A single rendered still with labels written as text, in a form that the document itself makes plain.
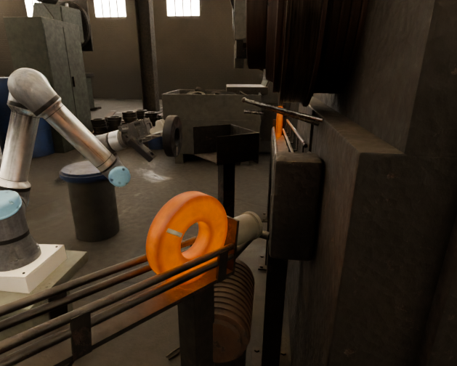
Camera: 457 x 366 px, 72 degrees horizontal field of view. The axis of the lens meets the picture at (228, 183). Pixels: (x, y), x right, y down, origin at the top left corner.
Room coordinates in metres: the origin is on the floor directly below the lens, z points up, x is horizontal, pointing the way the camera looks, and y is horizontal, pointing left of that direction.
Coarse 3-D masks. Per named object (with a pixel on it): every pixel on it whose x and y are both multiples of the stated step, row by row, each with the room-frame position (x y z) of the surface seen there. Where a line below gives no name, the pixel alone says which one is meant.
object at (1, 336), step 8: (72, 304) 1.01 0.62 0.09; (80, 304) 1.09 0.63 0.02; (48, 312) 0.89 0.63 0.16; (0, 320) 0.83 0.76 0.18; (32, 320) 0.82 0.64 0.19; (40, 320) 0.85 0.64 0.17; (48, 320) 0.88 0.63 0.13; (16, 328) 0.82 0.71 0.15; (24, 328) 0.82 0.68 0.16; (0, 336) 0.83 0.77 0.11; (8, 336) 0.83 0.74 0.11
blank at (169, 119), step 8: (168, 120) 1.14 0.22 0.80; (176, 120) 1.17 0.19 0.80; (168, 128) 1.11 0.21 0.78; (176, 128) 1.17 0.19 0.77; (168, 136) 1.10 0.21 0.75; (176, 136) 1.21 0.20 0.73; (168, 144) 1.10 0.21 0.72; (176, 144) 1.18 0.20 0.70; (168, 152) 1.12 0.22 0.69; (176, 152) 1.16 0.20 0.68
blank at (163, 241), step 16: (192, 192) 0.48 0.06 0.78; (176, 208) 0.43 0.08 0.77; (192, 208) 0.45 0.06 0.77; (208, 208) 0.48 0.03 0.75; (224, 208) 0.51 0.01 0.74; (160, 224) 0.42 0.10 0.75; (176, 224) 0.43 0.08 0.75; (192, 224) 0.45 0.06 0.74; (208, 224) 0.48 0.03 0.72; (224, 224) 0.50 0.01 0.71; (160, 240) 0.41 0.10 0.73; (176, 240) 0.43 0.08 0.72; (208, 240) 0.48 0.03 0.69; (224, 240) 0.50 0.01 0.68; (160, 256) 0.40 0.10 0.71; (176, 256) 0.42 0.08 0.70; (192, 256) 0.46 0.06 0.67; (160, 272) 0.40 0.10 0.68
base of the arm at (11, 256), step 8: (8, 240) 0.88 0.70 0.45; (16, 240) 0.89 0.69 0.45; (24, 240) 0.91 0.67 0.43; (32, 240) 0.94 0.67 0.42; (0, 248) 0.87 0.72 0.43; (8, 248) 0.88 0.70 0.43; (16, 248) 0.89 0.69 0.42; (24, 248) 0.90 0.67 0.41; (32, 248) 0.92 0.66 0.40; (40, 248) 0.96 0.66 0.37; (0, 256) 0.86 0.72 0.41; (8, 256) 0.87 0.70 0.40; (16, 256) 0.88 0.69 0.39; (24, 256) 0.89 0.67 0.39; (32, 256) 0.91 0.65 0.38; (0, 264) 0.85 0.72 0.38; (8, 264) 0.86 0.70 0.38; (16, 264) 0.87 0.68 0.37; (24, 264) 0.88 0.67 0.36
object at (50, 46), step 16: (16, 32) 3.79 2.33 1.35; (32, 32) 3.76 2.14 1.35; (48, 32) 3.81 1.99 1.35; (64, 32) 4.10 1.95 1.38; (16, 48) 3.79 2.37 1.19; (32, 48) 3.77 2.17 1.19; (48, 48) 3.77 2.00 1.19; (64, 48) 4.06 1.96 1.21; (80, 48) 4.39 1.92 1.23; (16, 64) 3.80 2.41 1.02; (32, 64) 3.77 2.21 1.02; (48, 64) 3.74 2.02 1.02; (64, 64) 4.01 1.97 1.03; (80, 64) 4.34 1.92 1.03; (48, 80) 3.75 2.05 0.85; (64, 80) 3.96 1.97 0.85; (80, 80) 4.29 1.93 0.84; (64, 96) 3.91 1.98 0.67; (80, 96) 4.24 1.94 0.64; (80, 112) 4.18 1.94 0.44; (64, 144) 3.76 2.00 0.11
